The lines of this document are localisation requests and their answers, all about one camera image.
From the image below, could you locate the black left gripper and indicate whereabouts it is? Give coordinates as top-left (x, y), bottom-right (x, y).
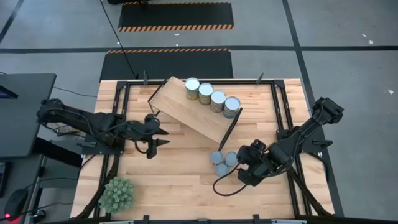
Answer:
top-left (143, 113), bottom-right (171, 160)

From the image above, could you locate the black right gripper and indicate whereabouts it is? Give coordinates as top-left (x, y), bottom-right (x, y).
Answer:
top-left (236, 139), bottom-right (273, 187)

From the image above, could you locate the peas can red label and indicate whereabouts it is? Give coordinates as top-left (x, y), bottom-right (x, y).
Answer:
top-left (224, 151), bottom-right (239, 167)

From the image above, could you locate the red white tomato can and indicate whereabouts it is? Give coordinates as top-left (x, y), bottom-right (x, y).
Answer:
top-left (214, 162), bottom-right (230, 177)

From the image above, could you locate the short teal can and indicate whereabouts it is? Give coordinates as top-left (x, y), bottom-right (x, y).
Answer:
top-left (210, 150), bottom-right (224, 165)

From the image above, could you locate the blue peaches can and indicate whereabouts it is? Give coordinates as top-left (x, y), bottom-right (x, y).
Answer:
top-left (223, 96), bottom-right (242, 119)

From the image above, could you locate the green oranges can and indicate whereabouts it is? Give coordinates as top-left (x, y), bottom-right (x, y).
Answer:
top-left (184, 77), bottom-right (201, 101)

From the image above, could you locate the tall silver-lidded tin can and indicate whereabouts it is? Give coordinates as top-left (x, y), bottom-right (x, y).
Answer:
top-left (198, 82), bottom-right (215, 106)
top-left (210, 90), bottom-right (227, 113)

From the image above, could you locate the green artificial plant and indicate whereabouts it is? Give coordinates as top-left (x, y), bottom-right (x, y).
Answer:
top-left (98, 176), bottom-right (136, 215)

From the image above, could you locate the black mat hazard-striped edge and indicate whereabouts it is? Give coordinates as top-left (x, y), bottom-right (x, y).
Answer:
top-left (117, 1), bottom-right (234, 32)
top-left (99, 48), bottom-right (234, 80)

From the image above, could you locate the small black electronics box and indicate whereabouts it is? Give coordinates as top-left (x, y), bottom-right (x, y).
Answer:
top-left (55, 126), bottom-right (78, 137)

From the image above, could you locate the grey desk leg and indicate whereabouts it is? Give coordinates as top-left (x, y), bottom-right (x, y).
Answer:
top-left (26, 155), bottom-right (48, 218)

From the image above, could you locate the dark grey desk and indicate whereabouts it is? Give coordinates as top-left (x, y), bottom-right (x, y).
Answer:
top-left (0, 73), bottom-right (57, 159)

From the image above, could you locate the black stand base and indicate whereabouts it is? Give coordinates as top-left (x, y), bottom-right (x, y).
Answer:
top-left (107, 0), bottom-right (147, 5)

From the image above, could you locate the black computer mouse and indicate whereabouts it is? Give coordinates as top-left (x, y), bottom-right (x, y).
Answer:
top-left (3, 188), bottom-right (29, 220)

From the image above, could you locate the dark screen device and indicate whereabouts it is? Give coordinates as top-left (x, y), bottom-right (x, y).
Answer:
top-left (0, 83), bottom-right (19, 100)

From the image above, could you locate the wooden shelf black frame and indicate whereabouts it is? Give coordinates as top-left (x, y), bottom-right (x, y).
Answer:
top-left (147, 76), bottom-right (244, 152)

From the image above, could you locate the black metal table frame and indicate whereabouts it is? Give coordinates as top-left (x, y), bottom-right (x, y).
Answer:
top-left (74, 79), bottom-right (333, 220)

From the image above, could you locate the thin black cable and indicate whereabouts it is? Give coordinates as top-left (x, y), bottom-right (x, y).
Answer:
top-left (99, 0), bottom-right (139, 79)

